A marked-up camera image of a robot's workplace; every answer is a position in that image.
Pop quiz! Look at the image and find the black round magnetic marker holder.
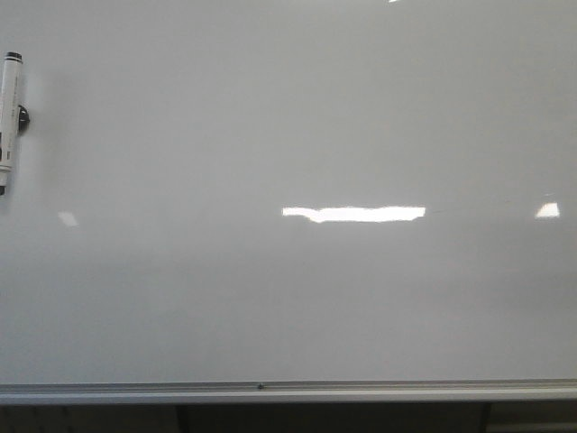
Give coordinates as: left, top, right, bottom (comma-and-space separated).
17, 105, 31, 134

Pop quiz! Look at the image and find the white whiteboard with aluminium frame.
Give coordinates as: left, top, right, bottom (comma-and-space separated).
1, 1, 576, 405

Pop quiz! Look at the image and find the white whiteboard marker pen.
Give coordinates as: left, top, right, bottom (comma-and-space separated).
1, 51, 23, 196

